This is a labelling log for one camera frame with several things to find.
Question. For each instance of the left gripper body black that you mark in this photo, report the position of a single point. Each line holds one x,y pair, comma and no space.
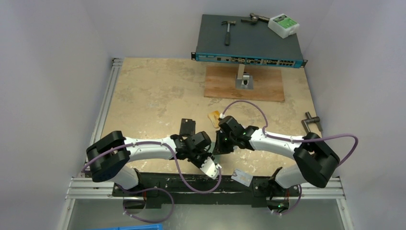
197,157

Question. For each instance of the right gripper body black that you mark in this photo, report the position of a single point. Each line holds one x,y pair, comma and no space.
220,143

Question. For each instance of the black credit card stack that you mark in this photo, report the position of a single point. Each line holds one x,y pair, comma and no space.
187,127

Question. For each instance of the silver card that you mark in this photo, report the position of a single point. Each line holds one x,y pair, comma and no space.
242,177

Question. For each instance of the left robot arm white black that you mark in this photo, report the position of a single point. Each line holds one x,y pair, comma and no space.
107,158

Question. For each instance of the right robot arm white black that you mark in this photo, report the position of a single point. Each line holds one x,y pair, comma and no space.
315,161

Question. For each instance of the gold credit card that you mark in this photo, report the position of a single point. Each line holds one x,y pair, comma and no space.
215,118

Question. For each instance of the plywood board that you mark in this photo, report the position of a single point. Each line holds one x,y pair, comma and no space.
267,84

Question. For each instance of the blue plastic bin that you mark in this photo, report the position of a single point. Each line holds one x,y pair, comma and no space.
137,227

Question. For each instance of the small claw hammer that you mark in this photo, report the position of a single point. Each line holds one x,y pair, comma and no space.
228,34

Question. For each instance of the dark hammer tool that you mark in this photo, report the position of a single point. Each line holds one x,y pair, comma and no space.
254,19

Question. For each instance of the white green box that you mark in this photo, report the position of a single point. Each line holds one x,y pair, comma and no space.
283,25

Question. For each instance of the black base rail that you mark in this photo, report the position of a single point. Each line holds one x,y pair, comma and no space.
165,188

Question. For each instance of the metal post stand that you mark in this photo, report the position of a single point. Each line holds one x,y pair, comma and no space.
244,80

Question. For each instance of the network switch dark blue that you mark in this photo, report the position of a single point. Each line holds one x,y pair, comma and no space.
251,44

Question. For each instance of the aluminium frame rail left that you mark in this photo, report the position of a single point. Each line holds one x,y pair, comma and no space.
106,100

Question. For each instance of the aluminium frame rail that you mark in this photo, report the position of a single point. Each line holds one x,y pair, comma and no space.
106,100
85,188

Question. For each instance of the aluminium frame rail front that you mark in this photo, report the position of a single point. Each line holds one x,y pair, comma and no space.
85,188

